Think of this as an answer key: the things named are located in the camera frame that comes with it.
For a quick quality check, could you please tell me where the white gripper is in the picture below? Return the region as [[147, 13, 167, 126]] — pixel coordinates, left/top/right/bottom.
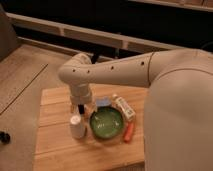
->
[[69, 84, 92, 107]]

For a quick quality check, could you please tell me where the white ceramic cup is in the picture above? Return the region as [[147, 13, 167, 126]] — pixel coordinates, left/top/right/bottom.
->
[[70, 115, 86, 139]]

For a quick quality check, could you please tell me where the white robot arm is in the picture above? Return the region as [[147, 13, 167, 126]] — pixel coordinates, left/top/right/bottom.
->
[[59, 48, 213, 171]]

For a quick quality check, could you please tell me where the blue sponge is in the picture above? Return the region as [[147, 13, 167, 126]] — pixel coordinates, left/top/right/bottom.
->
[[95, 97, 111, 107]]

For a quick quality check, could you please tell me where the green bowl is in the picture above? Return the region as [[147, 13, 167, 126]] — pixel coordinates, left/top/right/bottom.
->
[[89, 106, 124, 139]]

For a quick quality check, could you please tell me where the white tube package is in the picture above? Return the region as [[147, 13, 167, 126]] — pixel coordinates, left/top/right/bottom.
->
[[113, 94, 136, 121]]

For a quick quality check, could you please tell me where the wooden board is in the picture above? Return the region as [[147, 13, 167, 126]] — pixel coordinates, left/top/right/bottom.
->
[[34, 84, 147, 171]]

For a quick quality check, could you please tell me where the orange carrot toy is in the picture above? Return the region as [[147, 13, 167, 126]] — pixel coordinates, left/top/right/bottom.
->
[[124, 122, 134, 142]]

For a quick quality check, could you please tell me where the black object on floor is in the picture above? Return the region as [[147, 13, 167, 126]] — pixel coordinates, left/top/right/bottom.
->
[[0, 131, 11, 144]]

